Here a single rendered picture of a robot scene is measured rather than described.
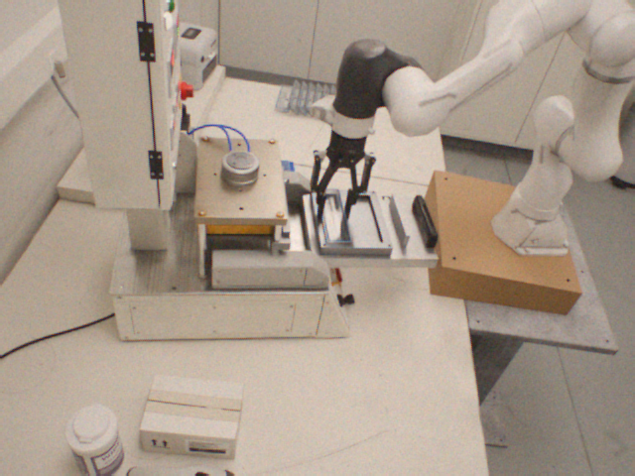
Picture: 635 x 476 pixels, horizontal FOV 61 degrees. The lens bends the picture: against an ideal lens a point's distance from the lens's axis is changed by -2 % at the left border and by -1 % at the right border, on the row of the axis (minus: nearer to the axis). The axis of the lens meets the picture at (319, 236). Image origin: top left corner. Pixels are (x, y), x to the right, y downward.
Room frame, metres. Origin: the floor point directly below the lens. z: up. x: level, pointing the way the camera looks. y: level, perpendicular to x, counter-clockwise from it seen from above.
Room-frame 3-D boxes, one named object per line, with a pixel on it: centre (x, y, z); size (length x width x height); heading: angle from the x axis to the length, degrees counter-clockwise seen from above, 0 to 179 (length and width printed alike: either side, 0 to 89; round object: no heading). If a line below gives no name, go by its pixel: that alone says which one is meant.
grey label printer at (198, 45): (1.83, 0.63, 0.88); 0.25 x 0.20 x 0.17; 87
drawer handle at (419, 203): (1.02, -0.24, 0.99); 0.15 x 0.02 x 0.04; 15
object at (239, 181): (0.91, 0.22, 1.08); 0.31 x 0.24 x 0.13; 15
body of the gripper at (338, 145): (0.96, -0.02, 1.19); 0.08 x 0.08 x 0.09
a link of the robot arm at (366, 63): (0.98, -0.06, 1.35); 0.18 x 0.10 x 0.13; 107
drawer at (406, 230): (0.98, -0.11, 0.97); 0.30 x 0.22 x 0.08; 105
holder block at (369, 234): (0.97, -0.06, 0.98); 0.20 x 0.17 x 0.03; 15
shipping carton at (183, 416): (0.51, 0.18, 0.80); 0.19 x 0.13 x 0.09; 93
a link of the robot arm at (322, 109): (0.97, 0.00, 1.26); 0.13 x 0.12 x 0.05; 15
